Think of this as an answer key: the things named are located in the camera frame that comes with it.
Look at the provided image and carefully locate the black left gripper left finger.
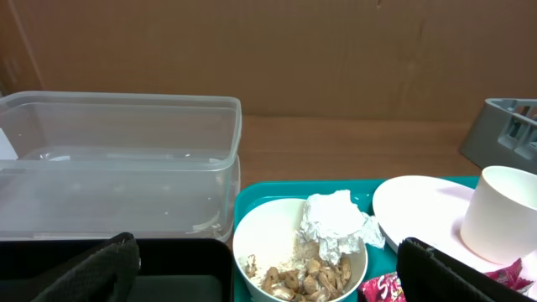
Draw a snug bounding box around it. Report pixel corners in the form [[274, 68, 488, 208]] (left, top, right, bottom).
[[33, 232, 141, 302]]

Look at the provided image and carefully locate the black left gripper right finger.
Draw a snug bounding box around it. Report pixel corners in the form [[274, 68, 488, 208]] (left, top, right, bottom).
[[396, 237, 532, 302]]

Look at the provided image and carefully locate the red snack wrapper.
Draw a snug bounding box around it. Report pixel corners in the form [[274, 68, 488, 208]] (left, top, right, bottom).
[[357, 258, 534, 302]]

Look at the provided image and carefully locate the large white plate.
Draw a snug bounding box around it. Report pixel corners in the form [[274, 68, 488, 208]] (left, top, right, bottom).
[[373, 175, 536, 278]]

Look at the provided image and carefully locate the white paper cup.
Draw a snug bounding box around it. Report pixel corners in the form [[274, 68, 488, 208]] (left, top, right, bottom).
[[460, 166, 536, 264]]

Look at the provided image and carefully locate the white tissue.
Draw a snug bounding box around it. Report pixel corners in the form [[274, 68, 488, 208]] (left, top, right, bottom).
[[298, 190, 385, 265]]

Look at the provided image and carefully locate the clear plastic waste bin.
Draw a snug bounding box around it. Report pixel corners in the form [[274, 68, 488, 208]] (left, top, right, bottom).
[[1, 91, 242, 242]]

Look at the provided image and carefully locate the grey dishwasher rack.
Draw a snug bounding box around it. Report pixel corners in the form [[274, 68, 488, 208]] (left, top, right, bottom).
[[459, 98, 536, 174]]

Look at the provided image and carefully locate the teal serving tray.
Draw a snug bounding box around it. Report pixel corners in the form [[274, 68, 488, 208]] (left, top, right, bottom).
[[234, 179, 397, 279]]

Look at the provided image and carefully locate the black plastic tray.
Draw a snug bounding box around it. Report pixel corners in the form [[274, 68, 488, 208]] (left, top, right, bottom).
[[1, 238, 233, 302]]

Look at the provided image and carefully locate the white bowl with food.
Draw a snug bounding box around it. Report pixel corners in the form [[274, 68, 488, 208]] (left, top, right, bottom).
[[232, 197, 368, 301]]

